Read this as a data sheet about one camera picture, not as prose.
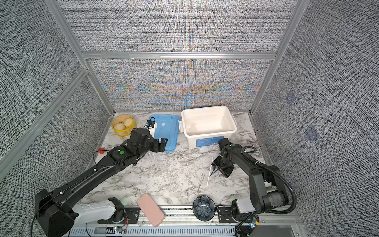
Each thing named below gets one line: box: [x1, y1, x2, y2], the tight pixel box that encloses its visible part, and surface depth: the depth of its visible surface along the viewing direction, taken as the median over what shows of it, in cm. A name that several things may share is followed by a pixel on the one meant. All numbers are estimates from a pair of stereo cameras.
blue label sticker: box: [195, 135, 225, 148], surface depth 95 cm
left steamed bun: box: [113, 122, 126, 131], surface depth 105 cm
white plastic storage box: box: [178, 105, 238, 149], surface depth 101 cm
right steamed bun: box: [123, 117, 133, 127], surface depth 108 cm
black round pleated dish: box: [192, 195, 216, 222], surface depth 76 cm
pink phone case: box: [136, 193, 166, 228], surface depth 76 cm
